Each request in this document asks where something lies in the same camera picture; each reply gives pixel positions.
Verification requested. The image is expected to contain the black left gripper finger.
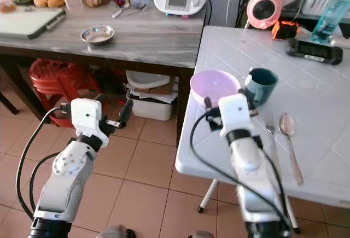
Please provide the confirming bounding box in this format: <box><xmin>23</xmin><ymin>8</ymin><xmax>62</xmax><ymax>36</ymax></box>
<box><xmin>120</xmin><ymin>100</ymin><xmax>135</xmax><ymax>129</ymax></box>

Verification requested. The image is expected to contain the large lilac plastic bowl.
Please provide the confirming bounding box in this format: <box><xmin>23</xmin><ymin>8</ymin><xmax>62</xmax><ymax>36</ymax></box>
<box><xmin>190</xmin><ymin>69</ymin><xmax>242</xmax><ymax>109</ymax></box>

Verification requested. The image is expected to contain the white plastic storage bin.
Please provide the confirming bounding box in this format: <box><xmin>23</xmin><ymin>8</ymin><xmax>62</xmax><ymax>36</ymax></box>
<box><xmin>124</xmin><ymin>70</ymin><xmax>176</xmax><ymax>122</ymax></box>

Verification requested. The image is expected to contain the teal ceramic mug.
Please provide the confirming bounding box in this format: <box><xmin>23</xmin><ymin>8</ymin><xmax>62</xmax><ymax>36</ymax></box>
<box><xmin>244</xmin><ymin>67</ymin><xmax>279</xmax><ymax>108</ymax></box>

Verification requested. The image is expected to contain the metal fork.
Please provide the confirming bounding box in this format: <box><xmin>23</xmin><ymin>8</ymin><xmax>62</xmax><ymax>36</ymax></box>
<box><xmin>263</xmin><ymin>118</ymin><xmax>281</xmax><ymax>169</ymax></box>

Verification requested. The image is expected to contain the metal spoon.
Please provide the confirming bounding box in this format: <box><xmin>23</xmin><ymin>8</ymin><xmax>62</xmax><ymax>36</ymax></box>
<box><xmin>278</xmin><ymin>112</ymin><xmax>305</xmax><ymax>187</ymax></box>

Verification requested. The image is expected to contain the red plastic stool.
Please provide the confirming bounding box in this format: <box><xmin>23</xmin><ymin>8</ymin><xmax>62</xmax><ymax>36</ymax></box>
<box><xmin>28</xmin><ymin>58</ymin><xmax>100</xmax><ymax>129</ymax></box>

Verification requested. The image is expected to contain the grey wooden table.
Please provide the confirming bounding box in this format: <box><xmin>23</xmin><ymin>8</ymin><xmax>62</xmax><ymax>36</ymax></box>
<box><xmin>0</xmin><ymin>5</ymin><xmax>208</xmax><ymax>150</ymax></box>

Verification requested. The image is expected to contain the small steel bowl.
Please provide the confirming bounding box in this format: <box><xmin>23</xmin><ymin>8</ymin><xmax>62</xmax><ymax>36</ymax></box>
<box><xmin>80</xmin><ymin>25</ymin><xmax>116</xmax><ymax>45</ymax></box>

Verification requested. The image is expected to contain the orange and black device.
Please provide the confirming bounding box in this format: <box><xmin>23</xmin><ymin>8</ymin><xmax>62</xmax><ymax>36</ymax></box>
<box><xmin>271</xmin><ymin>20</ymin><xmax>301</xmax><ymax>41</ymax></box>

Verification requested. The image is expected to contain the grey left robot foot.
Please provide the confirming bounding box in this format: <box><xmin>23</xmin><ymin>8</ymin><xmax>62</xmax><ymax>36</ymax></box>
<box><xmin>95</xmin><ymin>224</ymin><xmax>132</xmax><ymax>238</ymax></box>

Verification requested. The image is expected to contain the grey robot foot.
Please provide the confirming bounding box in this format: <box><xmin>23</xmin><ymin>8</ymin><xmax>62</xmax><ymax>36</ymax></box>
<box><xmin>95</xmin><ymin>224</ymin><xmax>132</xmax><ymax>238</ymax></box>
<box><xmin>188</xmin><ymin>230</ymin><xmax>217</xmax><ymax>238</ymax></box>

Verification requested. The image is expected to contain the pink round appliance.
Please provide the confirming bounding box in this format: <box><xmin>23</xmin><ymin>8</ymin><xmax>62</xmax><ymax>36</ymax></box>
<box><xmin>246</xmin><ymin>0</ymin><xmax>284</xmax><ymax>30</ymax></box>

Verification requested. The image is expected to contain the grey right robot foot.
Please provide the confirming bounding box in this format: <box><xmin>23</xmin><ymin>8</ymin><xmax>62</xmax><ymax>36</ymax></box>
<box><xmin>188</xmin><ymin>230</ymin><xmax>217</xmax><ymax>238</ymax></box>

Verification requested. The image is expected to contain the black handheld controller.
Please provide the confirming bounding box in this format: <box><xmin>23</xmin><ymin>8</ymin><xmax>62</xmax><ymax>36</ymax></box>
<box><xmin>284</xmin><ymin>37</ymin><xmax>345</xmax><ymax>66</ymax></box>

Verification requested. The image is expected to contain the pale green cutting board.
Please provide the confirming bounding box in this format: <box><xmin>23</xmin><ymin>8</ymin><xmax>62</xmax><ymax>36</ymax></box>
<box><xmin>0</xmin><ymin>7</ymin><xmax>67</xmax><ymax>40</ymax></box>

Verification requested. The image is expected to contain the teal clear water bottle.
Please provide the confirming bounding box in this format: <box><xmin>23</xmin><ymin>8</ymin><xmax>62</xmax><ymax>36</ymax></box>
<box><xmin>310</xmin><ymin>0</ymin><xmax>350</xmax><ymax>45</ymax></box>

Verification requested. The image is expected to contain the small pink lidded container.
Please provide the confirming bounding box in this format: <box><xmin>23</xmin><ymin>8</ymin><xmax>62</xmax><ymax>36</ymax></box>
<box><xmin>0</xmin><ymin>0</ymin><xmax>16</xmax><ymax>14</ymax></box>

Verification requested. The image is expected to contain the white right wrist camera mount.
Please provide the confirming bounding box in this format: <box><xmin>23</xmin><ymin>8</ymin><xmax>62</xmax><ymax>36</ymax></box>
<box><xmin>217</xmin><ymin>93</ymin><xmax>252</xmax><ymax>140</ymax></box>

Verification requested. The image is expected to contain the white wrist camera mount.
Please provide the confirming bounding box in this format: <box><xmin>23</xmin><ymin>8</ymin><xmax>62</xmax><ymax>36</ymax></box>
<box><xmin>217</xmin><ymin>93</ymin><xmax>252</xmax><ymax>140</ymax></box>
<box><xmin>71</xmin><ymin>98</ymin><xmax>109</xmax><ymax>147</ymax></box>

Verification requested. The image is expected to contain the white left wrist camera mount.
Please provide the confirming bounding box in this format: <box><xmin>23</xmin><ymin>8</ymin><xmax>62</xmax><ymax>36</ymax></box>
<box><xmin>71</xmin><ymin>98</ymin><xmax>109</xmax><ymax>147</ymax></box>

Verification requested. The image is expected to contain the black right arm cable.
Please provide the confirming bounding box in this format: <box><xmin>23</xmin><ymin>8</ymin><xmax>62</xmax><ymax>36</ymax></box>
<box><xmin>189</xmin><ymin>110</ymin><xmax>295</xmax><ymax>233</ymax></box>

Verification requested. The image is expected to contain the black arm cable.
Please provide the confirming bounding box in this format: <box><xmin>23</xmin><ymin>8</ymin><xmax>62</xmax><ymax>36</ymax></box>
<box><xmin>15</xmin><ymin>103</ymin><xmax>73</xmax><ymax>220</ymax></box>
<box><xmin>189</xmin><ymin>110</ymin><xmax>295</xmax><ymax>233</ymax></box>

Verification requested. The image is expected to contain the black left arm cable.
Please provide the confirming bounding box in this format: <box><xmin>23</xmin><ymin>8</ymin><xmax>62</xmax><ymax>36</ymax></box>
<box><xmin>15</xmin><ymin>103</ymin><xmax>73</xmax><ymax>220</ymax></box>

